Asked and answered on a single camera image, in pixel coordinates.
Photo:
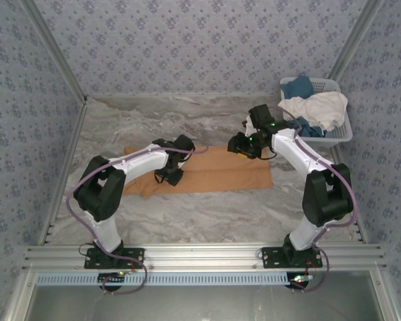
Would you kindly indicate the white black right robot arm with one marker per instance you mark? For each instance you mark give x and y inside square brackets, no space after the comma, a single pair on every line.
[287,147]

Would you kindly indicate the white plastic laundry basket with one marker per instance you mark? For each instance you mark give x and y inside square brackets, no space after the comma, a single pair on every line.
[325,84]

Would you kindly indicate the aluminium frame cross rail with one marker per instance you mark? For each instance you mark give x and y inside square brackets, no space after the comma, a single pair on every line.
[200,255]

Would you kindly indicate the orange printed t-shirt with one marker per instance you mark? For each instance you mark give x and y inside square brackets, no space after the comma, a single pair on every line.
[220,177]

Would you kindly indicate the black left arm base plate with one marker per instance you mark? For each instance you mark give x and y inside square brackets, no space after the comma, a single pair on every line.
[133,257]

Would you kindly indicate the aluminium frame corner post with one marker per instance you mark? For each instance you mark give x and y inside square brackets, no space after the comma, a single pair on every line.
[53,50]
[354,43]

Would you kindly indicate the aluminium table side rail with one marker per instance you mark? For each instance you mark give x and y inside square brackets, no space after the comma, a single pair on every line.
[74,140]

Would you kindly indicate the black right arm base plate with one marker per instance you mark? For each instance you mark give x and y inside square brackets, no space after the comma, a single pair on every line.
[272,257]

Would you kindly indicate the white t-shirt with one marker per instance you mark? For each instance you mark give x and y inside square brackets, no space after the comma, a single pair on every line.
[317,107]

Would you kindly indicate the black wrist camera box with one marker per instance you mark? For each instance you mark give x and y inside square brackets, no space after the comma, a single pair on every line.
[175,178]
[236,142]

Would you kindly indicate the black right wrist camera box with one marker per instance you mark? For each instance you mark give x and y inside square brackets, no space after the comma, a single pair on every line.
[236,142]

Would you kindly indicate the black controller board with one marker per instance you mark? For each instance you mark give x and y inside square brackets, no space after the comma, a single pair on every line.
[299,279]
[112,278]

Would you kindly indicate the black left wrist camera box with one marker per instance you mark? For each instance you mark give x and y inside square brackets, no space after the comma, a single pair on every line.
[175,178]

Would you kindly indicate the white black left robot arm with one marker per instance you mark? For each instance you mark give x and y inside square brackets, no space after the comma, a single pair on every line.
[137,164]

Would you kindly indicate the blue t-shirt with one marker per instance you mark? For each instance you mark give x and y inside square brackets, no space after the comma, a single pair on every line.
[300,87]

